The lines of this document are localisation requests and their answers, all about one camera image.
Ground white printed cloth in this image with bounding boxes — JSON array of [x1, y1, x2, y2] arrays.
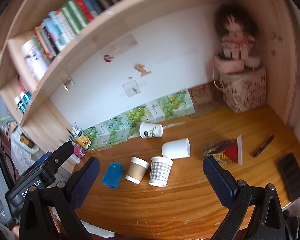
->
[[10, 127, 44, 173]]

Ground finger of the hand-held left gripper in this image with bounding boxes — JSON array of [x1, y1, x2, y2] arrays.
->
[[42, 142, 75, 180]]

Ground orange drink carton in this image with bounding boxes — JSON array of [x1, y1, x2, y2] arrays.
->
[[72, 127, 92, 148]]

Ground red yellow snack packet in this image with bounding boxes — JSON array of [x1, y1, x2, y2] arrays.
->
[[204, 135, 243, 166]]

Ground wooden bookshelf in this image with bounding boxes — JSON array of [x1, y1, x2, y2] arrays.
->
[[0, 0, 300, 174]]

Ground pink square wall sticker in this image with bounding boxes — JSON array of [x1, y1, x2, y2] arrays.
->
[[122, 80, 142, 97]]

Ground plain white paper cup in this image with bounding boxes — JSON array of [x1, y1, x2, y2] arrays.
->
[[161, 138, 191, 159]]

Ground white printed paper cup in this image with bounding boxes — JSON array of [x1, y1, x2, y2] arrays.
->
[[139, 122, 164, 139]]

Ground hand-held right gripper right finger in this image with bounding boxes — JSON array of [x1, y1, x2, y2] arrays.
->
[[202, 155, 287, 240]]

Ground brown patterned paper box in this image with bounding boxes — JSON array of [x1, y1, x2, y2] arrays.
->
[[213, 66, 267, 114]]

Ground grey checkered paper cup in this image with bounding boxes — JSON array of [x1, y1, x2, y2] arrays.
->
[[149, 156, 174, 187]]

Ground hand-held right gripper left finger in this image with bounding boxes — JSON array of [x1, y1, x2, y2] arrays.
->
[[19, 156, 101, 240]]

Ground pink round box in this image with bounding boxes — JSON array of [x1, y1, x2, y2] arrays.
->
[[244, 55, 262, 68]]

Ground teal striped bottle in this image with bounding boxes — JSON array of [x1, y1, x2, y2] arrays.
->
[[20, 92, 32, 107], [14, 97, 27, 115]]

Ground dark haired rag doll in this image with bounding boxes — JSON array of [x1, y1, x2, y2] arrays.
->
[[215, 4, 260, 60]]

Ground brown sleeved paper cup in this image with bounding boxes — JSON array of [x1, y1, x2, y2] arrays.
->
[[125, 156, 150, 184]]

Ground white round tin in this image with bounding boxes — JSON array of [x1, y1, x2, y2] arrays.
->
[[21, 39, 49, 80]]

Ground row of books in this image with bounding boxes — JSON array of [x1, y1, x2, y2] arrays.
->
[[32, 0, 123, 63]]

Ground black textured case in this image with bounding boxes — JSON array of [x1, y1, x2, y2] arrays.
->
[[277, 153, 300, 202]]

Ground orange patterned box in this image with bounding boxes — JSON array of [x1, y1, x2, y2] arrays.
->
[[189, 84, 217, 105]]

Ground blue plastic cup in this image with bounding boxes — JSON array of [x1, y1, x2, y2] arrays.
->
[[101, 162, 123, 188]]

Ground orange wall sticker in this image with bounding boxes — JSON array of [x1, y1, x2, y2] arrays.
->
[[134, 64, 152, 77]]

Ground white paper sheet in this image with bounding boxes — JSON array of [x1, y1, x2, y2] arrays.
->
[[80, 220, 115, 238]]

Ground pink cylinder pouch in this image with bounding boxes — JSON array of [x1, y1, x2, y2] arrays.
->
[[214, 55, 245, 75]]

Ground yellow black box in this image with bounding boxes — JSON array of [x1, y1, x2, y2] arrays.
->
[[19, 134, 34, 148]]

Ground metal wall hook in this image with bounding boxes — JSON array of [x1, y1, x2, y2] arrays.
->
[[62, 76, 75, 92]]

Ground black pen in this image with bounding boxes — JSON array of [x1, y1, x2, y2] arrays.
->
[[254, 135, 275, 157]]

